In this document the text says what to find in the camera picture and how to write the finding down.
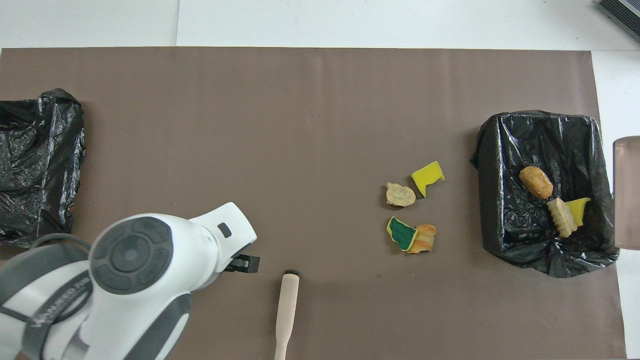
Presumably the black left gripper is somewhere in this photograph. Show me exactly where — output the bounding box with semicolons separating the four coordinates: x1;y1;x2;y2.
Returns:
224;253;261;274

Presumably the pink hand brush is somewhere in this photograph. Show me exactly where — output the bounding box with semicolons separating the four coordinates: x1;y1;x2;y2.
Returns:
273;270;301;360

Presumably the green and yellow sponge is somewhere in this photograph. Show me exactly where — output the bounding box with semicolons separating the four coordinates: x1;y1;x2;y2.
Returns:
386;216;419;252

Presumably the tan flaky pastry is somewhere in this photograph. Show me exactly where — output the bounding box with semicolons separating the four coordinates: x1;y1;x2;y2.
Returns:
385;182;417;208

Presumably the orange croissant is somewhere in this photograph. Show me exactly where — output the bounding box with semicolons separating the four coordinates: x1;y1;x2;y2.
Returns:
407;223;438;255

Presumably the large yellow sponge piece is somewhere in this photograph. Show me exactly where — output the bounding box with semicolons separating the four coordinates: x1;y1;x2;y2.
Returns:
410;160;445;198

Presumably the brown bread roll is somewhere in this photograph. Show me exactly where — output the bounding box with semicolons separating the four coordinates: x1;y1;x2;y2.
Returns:
518;166;554;200

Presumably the pale ridged pastry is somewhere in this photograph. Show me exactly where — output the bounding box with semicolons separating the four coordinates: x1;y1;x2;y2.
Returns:
546;197;579;239

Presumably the small yellow sponge piece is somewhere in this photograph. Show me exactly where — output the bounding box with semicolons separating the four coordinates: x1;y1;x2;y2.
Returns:
565;197;592;227

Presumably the pink plastic dustpan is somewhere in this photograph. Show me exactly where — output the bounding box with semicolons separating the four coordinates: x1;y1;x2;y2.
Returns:
612;135;640;251

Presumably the crumpled black bag covered bin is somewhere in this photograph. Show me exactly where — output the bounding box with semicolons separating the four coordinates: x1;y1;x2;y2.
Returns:
0;88;86;248

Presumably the open bin with black liner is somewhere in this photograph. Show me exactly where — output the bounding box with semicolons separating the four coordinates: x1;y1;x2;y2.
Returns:
470;110;621;279

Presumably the brown paper table mat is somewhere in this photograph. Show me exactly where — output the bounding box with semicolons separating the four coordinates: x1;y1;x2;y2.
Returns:
0;47;627;360

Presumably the dark ribbed device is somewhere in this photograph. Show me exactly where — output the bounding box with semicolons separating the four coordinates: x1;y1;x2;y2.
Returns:
597;0;640;43

